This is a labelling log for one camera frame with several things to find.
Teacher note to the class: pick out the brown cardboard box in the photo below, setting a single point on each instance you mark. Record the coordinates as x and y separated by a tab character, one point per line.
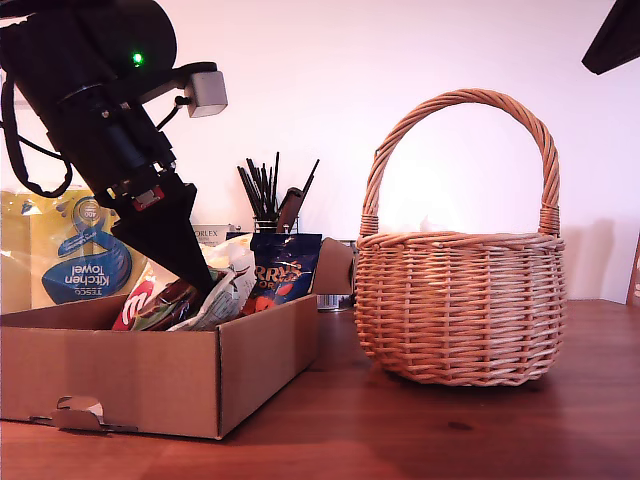
125	380

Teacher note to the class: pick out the single slanted black stick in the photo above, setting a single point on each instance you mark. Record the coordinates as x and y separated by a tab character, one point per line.
307	180

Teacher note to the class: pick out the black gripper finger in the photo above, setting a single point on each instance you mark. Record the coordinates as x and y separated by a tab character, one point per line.
617	40

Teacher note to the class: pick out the tin can with white label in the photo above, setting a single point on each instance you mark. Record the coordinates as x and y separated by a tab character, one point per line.
349	270

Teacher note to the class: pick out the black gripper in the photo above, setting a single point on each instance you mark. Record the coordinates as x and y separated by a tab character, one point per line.
110	145

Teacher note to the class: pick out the blue Terry's orange eggs bag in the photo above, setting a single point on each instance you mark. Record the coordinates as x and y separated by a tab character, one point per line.
285	270

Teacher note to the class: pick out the bundle of black sticks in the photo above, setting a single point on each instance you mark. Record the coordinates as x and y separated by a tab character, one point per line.
260	192

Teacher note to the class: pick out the white Porlex box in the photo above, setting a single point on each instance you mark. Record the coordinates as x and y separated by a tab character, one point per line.
210	234

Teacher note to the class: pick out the white tissue paper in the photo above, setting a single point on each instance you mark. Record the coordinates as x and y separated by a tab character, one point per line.
431	225

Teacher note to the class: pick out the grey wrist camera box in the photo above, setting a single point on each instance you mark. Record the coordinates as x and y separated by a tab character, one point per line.
207	95

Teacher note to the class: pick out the white Galaxy eggs bag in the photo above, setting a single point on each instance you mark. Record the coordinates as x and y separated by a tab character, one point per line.
220	300

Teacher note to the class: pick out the red cream Maltesers bag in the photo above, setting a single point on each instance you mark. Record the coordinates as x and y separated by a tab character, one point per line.
131	305

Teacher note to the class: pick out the dark brown wooden spatula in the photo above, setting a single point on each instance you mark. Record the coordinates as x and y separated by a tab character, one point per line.
289	207

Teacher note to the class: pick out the yellow kitchen towel pack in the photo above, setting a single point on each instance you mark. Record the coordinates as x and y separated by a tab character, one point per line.
60	270

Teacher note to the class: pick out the wooden board with white dots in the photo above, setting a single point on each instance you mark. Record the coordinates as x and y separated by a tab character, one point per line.
635	280

